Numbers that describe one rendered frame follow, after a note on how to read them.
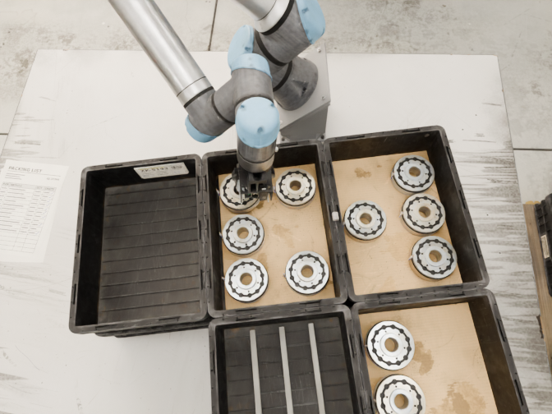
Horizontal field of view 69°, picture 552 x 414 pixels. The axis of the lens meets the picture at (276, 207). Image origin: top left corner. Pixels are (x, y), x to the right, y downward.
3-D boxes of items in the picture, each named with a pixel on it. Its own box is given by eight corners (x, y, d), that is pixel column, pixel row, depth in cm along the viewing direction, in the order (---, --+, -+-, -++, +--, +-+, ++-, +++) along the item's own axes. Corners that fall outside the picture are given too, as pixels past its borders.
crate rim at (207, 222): (203, 157, 101) (200, 152, 99) (321, 143, 100) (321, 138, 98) (209, 319, 86) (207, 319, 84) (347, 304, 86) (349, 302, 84)
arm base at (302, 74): (279, 75, 122) (255, 59, 116) (318, 51, 112) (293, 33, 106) (278, 118, 118) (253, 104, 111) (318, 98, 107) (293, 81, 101)
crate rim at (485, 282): (321, 143, 100) (322, 138, 98) (440, 129, 100) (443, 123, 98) (347, 304, 86) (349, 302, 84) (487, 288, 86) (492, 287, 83)
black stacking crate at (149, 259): (103, 186, 110) (83, 167, 99) (210, 174, 110) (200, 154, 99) (94, 337, 96) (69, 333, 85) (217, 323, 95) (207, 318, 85)
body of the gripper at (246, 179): (239, 204, 90) (238, 181, 79) (236, 170, 93) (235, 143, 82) (273, 201, 91) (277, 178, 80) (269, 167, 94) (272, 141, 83)
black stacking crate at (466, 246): (319, 161, 109) (322, 140, 99) (428, 149, 109) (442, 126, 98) (343, 309, 95) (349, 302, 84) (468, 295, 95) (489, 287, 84)
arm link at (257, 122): (278, 89, 69) (283, 132, 66) (273, 125, 79) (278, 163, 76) (232, 91, 68) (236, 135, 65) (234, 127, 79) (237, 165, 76)
